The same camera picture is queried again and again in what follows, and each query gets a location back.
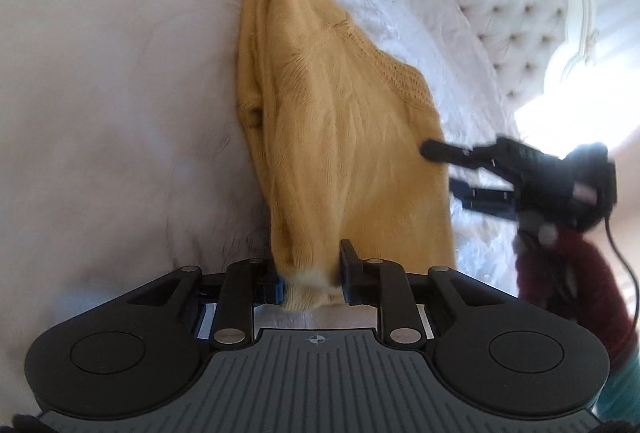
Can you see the mustard yellow knit sweater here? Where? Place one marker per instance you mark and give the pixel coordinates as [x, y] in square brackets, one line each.
[334, 127]

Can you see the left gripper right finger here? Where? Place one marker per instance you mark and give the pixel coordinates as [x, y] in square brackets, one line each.
[384, 285]

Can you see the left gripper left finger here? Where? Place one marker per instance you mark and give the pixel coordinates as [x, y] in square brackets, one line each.
[247, 285]

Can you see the red gloved right hand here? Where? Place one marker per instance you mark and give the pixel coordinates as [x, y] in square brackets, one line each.
[565, 274]

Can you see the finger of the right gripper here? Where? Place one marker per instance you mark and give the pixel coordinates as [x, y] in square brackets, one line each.
[439, 152]
[492, 202]

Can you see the white floral bedspread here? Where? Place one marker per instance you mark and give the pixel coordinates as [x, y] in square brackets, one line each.
[121, 154]

